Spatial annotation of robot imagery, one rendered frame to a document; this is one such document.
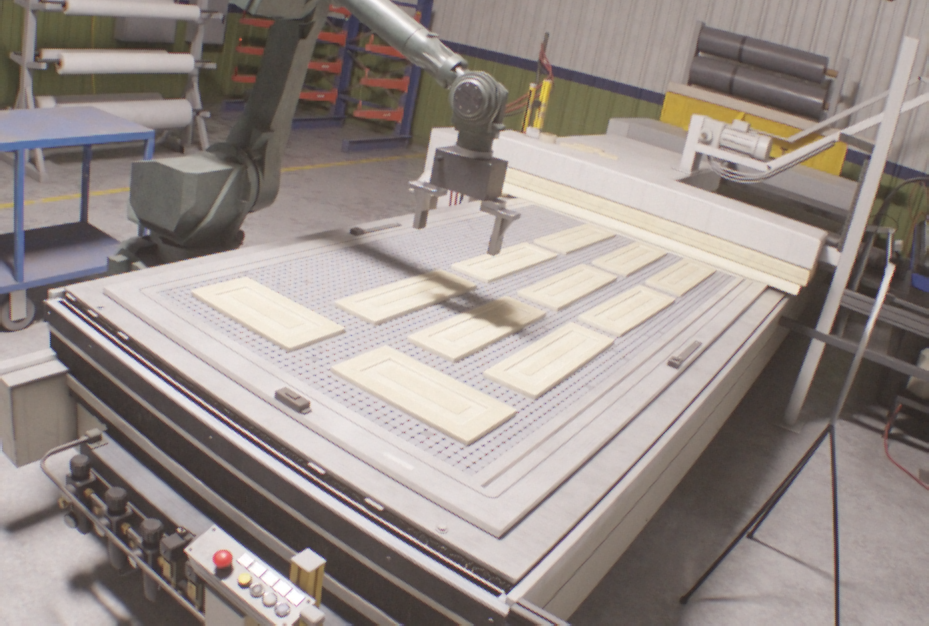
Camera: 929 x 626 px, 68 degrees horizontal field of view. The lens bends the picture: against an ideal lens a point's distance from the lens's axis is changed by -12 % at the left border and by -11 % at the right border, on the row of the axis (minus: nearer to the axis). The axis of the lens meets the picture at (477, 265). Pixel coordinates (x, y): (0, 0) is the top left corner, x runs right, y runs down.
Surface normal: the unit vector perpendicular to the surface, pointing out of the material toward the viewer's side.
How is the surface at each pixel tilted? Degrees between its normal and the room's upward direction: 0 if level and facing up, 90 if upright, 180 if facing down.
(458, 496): 0
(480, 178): 90
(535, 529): 0
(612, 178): 90
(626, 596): 0
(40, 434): 90
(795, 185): 90
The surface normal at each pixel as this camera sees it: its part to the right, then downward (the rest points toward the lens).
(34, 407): 0.82, 0.33
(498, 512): 0.19, -0.93
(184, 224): 0.54, 0.71
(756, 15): -0.54, 0.17
